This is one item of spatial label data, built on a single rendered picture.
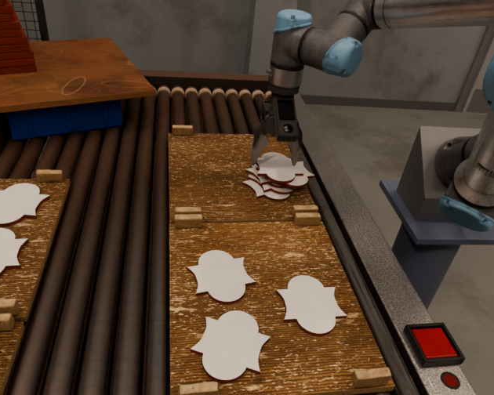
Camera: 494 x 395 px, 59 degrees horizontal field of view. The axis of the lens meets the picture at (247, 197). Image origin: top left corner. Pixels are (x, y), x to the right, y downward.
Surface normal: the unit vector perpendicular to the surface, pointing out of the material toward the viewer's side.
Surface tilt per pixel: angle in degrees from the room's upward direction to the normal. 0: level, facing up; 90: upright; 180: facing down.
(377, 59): 90
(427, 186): 44
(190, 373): 0
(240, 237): 0
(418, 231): 0
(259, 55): 90
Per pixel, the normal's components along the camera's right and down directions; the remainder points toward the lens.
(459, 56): 0.11, 0.59
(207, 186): 0.10, -0.80
